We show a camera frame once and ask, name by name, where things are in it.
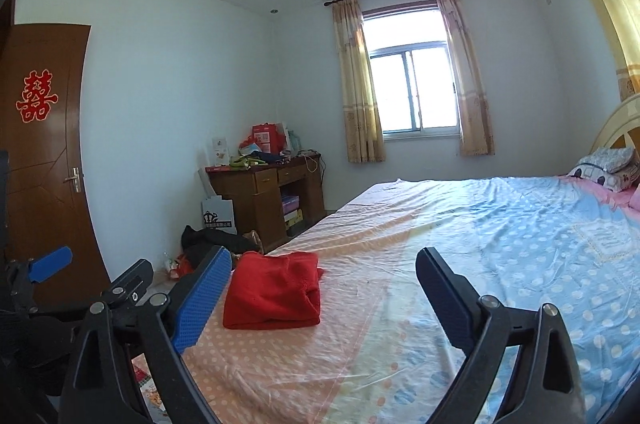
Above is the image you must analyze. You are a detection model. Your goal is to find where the red knitted sweater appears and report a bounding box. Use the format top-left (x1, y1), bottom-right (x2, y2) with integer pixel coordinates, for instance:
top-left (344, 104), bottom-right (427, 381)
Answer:
top-left (222, 252), bottom-right (323, 330)

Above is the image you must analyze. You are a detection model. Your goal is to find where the black clothing on floor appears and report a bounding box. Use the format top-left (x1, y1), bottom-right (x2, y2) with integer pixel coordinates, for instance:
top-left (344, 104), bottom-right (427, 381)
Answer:
top-left (180, 226), bottom-right (264, 268)

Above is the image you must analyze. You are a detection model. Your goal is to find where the white paper bag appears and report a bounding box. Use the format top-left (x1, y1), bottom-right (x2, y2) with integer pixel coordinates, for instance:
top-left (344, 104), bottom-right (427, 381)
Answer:
top-left (201, 196), bottom-right (236, 235)

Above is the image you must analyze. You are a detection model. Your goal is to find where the polka dot bed sheet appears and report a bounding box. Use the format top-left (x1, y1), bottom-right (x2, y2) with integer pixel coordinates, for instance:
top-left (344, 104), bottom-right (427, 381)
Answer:
top-left (183, 177), bottom-right (639, 423)

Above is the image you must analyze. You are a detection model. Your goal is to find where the red double happiness sticker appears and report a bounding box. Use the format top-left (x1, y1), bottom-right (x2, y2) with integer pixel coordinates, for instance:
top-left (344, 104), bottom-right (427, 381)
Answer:
top-left (15, 69), bottom-right (58, 124)

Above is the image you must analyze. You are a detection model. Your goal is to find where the brown wooden desk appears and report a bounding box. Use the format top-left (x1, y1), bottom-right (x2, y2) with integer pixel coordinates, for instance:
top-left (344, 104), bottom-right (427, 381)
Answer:
top-left (206, 151), bottom-right (326, 252)

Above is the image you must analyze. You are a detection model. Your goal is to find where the brown wooden door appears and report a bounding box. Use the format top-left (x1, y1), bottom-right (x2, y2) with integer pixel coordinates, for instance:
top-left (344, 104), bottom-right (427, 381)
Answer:
top-left (1, 24), bottom-right (110, 308)

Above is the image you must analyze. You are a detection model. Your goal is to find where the red gift bag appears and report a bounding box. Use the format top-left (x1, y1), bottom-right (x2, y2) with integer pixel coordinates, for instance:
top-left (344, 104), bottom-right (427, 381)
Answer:
top-left (252, 123), bottom-right (285, 155)

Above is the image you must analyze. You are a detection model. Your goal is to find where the pink pillow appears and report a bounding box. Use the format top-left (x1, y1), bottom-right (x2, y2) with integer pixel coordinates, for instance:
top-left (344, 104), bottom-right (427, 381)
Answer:
top-left (628, 186), bottom-right (640, 212)

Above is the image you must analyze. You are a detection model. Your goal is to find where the grey cartoon pillow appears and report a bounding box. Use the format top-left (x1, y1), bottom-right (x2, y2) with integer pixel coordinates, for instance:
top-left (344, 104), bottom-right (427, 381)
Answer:
top-left (568, 147), bottom-right (639, 192)

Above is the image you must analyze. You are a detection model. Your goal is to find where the right beige curtain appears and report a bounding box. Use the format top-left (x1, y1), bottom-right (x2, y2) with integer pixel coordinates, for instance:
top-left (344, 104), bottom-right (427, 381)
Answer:
top-left (436, 0), bottom-right (495, 157)

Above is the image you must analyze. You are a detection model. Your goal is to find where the beige curtain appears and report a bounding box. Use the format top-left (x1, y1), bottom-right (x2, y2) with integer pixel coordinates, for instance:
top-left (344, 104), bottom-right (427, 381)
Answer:
top-left (332, 0), bottom-right (386, 164)
top-left (436, 0), bottom-right (495, 157)

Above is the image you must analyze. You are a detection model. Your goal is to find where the cream wooden headboard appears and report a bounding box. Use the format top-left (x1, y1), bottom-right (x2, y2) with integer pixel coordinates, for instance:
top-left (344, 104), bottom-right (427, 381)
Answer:
top-left (591, 94), bottom-right (640, 152)

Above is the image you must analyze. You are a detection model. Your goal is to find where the left beige curtain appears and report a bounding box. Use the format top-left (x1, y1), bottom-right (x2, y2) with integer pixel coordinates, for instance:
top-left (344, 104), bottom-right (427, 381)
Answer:
top-left (332, 0), bottom-right (386, 164)

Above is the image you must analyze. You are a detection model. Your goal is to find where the silver door handle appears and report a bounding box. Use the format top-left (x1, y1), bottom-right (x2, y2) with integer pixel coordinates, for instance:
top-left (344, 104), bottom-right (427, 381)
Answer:
top-left (63, 166), bottom-right (84, 193)

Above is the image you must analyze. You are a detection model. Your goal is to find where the window with metal frame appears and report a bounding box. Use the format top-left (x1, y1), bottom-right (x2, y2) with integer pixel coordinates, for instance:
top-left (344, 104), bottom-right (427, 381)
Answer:
top-left (363, 2), bottom-right (459, 140)

